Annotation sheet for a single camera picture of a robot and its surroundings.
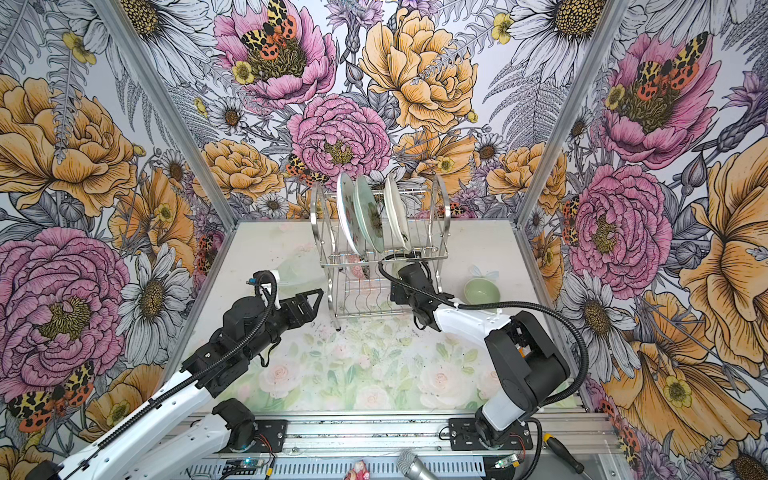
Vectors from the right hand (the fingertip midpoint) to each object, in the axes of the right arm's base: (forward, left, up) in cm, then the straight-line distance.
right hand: (406, 291), depth 92 cm
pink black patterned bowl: (+5, +14, +5) cm, 16 cm away
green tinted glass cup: (-4, +2, +18) cm, 19 cm away
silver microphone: (-43, +1, -4) cm, 43 cm away
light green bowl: (+3, -25, -5) cm, 25 cm away
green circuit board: (-42, +39, -7) cm, 58 cm away
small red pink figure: (-44, +13, -5) cm, 46 cm away
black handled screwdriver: (-41, -35, -7) cm, 54 cm away
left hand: (-11, +24, +12) cm, 30 cm away
